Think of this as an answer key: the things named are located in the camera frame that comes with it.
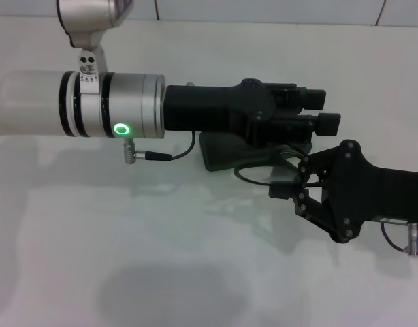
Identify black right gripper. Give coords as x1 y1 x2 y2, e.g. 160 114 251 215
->
259 112 418 245

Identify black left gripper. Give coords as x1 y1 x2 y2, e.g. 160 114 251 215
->
164 78 327 148

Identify green glasses case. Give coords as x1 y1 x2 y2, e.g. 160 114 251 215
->
198 131 315 173

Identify black glasses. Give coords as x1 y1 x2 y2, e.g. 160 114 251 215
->
233 144 332 189

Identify black cable with silver plug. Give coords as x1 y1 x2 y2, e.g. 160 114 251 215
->
123 130 197 168

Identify dark cable on right arm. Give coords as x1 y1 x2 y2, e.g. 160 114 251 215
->
379 220 418 253

